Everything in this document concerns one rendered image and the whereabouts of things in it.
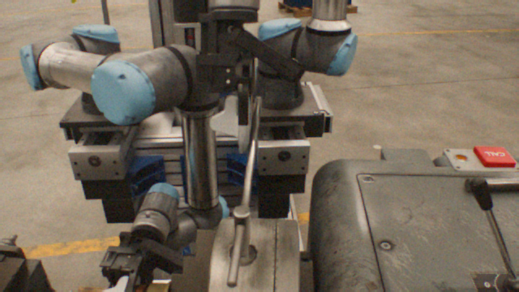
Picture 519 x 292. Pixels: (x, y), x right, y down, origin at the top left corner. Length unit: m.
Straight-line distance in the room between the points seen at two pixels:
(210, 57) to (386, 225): 0.36
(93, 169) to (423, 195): 0.82
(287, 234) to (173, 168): 0.69
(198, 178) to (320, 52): 0.43
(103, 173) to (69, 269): 1.36
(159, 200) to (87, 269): 1.56
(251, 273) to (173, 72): 0.39
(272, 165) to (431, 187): 0.49
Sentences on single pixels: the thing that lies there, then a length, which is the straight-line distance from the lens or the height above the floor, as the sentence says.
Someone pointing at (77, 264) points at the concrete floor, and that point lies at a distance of 2.49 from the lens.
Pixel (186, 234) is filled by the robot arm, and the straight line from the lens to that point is 1.01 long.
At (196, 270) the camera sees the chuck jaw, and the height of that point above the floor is 1.15.
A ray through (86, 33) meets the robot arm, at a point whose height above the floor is 1.39.
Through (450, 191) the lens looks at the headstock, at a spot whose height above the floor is 1.26.
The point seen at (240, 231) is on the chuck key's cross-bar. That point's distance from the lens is 0.54.
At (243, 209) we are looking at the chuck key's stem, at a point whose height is 1.32.
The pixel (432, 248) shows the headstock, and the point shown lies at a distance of 0.63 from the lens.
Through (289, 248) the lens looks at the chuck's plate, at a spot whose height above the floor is 1.24.
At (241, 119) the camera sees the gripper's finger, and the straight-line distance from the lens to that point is 0.62.
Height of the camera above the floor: 1.66
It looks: 30 degrees down
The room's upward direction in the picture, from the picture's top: straight up
